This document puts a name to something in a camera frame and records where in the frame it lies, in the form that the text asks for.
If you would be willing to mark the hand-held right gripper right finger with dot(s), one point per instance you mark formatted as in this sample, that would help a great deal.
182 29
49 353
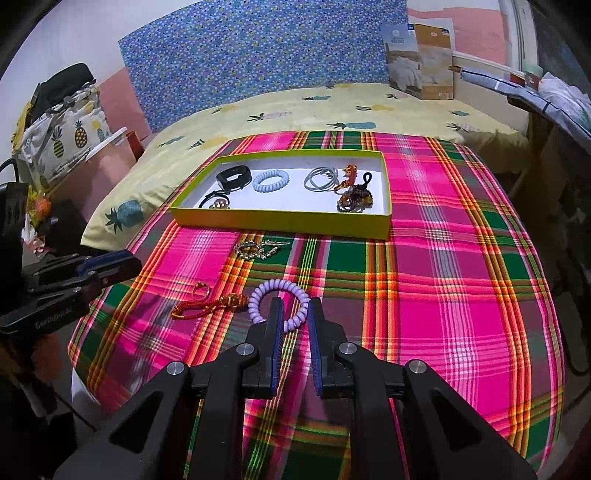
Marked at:
315 346

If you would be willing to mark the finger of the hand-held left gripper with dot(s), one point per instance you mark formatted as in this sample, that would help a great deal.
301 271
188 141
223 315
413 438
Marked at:
122 272
104 261

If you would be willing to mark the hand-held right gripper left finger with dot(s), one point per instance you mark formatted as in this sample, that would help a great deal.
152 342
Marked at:
277 341

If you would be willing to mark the yellow shallow box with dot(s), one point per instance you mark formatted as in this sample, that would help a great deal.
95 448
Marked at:
277 221

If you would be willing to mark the black wristband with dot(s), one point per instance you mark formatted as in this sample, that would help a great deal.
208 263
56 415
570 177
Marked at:
226 177

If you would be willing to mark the white elastic hair bands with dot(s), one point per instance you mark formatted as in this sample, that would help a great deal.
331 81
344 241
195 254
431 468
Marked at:
308 182

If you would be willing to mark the orange round object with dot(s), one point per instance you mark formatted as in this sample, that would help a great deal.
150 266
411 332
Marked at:
40 207

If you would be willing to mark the rhinestone hair clip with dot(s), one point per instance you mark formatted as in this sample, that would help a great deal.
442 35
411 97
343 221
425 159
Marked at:
254 251

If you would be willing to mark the white pineapple print pillow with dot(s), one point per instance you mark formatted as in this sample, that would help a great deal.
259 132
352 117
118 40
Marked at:
69 134

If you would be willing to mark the black bag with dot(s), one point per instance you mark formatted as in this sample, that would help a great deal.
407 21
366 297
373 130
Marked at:
64 81

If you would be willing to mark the yellow pineapple bed sheet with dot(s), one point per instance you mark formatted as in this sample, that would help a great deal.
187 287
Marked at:
300 106

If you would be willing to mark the blue floral headboard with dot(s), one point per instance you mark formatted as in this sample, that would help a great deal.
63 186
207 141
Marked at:
254 50

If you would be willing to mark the cardboard bedding package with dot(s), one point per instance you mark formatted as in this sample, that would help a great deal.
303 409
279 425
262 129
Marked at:
420 60

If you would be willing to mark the blue striped cloth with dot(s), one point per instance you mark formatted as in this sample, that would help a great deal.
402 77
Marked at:
498 81

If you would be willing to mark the white crumpled cloth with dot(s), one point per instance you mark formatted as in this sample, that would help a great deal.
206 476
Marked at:
565 97

